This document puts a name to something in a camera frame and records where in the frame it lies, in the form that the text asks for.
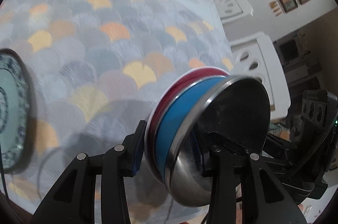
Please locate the white chair far right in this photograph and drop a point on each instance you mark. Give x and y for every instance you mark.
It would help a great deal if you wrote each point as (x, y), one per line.
(232, 10)

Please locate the blue steel bowl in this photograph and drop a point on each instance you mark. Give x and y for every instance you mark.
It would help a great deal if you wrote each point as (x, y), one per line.
(230, 113)

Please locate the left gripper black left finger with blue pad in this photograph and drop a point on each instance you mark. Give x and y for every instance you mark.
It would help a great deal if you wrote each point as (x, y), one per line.
(71, 198)

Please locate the white chair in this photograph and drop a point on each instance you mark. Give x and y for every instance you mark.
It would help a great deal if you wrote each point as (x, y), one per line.
(256, 56)
(232, 10)

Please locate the white chair near right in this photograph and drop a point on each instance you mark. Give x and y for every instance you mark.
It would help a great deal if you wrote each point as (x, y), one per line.
(256, 56)

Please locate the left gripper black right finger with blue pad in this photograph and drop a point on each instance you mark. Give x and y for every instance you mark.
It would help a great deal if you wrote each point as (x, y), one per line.
(240, 175)

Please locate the red steel bowl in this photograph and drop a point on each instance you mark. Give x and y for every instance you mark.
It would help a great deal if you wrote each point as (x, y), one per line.
(178, 86)

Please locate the blue floral ceramic plate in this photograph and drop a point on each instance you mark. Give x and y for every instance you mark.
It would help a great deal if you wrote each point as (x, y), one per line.
(17, 130)

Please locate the fan-pattern table mat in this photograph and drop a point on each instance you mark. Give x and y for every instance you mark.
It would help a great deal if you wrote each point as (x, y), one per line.
(98, 67)

